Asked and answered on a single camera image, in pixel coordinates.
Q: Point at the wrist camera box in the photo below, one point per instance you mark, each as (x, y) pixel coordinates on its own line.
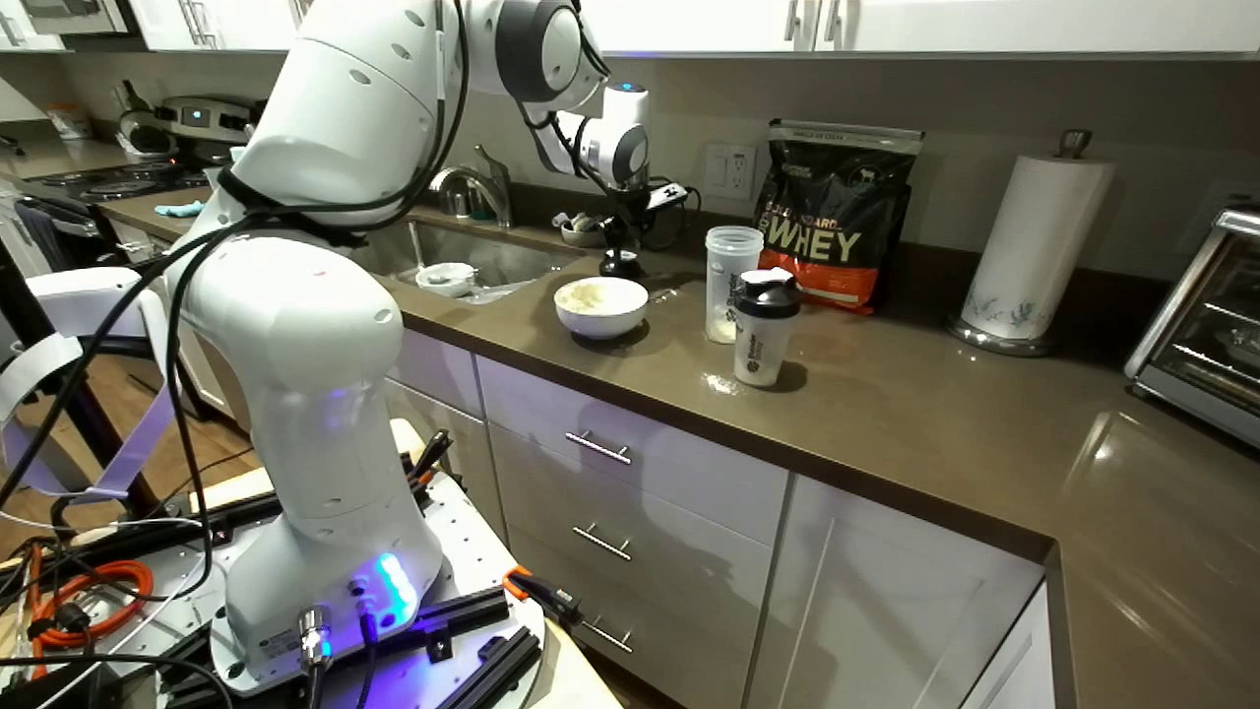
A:
(669, 193)

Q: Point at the chrome sink faucet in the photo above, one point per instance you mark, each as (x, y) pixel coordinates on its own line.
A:
(462, 189)

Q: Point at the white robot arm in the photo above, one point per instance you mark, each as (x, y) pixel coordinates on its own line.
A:
(317, 328)

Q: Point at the black kitchen appliance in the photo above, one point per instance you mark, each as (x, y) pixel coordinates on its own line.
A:
(199, 121)

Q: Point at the orange and black tool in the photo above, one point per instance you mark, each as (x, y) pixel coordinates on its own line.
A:
(544, 595)

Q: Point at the white wall outlet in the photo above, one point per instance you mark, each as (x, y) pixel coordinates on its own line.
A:
(730, 168)

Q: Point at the black whey protein bag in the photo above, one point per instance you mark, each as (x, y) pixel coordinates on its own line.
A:
(841, 221)

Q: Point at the tall clear shaker cup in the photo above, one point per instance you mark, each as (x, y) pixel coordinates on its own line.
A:
(735, 281)

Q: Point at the steel kitchen sink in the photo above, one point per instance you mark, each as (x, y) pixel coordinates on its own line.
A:
(487, 256)

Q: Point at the white drawer cabinet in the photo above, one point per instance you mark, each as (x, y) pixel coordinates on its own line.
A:
(655, 524)

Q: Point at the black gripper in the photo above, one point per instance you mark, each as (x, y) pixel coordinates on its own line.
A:
(639, 200)

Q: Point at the silver toaster oven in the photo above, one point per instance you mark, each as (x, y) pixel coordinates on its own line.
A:
(1206, 328)

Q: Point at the white metal frame stand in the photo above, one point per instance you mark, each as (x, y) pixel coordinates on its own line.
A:
(93, 298)

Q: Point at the small white bowl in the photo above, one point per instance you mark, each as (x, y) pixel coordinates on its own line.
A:
(445, 277)

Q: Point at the white panelled cabinet door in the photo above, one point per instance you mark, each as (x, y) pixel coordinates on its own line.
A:
(1017, 657)

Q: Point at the plain white cabinet door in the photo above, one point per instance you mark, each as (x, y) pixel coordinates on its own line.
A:
(905, 604)

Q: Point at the white robot mounting table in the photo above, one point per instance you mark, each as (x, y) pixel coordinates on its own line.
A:
(487, 537)

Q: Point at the white paper towel roll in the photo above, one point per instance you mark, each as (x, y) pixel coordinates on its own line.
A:
(1030, 243)

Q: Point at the white bowl with powder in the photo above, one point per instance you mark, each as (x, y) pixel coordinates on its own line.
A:
(598, 310)

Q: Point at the small shaker cup black lid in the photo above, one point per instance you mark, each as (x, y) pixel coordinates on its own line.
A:
(760, 339)

